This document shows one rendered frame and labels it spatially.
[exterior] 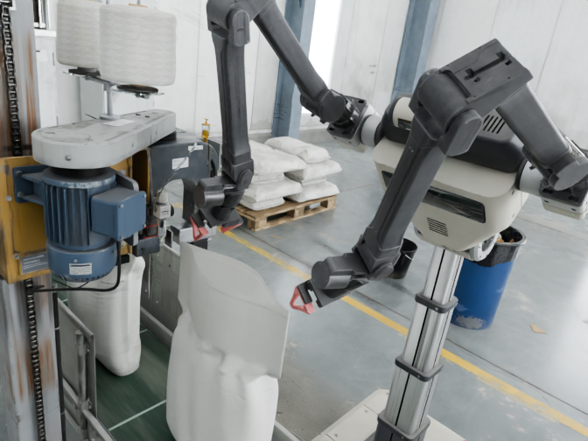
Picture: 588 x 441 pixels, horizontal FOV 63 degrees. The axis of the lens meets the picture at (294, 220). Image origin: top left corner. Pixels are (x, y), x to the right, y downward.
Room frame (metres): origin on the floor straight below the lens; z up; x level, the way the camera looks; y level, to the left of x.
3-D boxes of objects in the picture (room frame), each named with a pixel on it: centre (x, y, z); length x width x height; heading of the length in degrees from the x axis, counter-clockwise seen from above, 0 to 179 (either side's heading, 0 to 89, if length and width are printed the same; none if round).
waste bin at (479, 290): (2.96, -1.26, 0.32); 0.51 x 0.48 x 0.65; 139
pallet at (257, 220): (4.62, 0.28, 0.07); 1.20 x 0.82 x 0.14; 141
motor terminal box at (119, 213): (0.98, 0.39, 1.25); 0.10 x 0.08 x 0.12; 164
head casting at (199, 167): (1.47, 0.45, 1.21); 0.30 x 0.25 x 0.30; 49
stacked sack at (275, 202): (4.34, 0.48, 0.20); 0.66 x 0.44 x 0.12; 49
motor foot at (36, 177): (1.04, 0.57, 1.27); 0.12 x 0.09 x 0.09; 139
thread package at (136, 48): (1.13, 0.40, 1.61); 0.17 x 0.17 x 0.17
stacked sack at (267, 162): (4.26, 0.30, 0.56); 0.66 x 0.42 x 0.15; 139
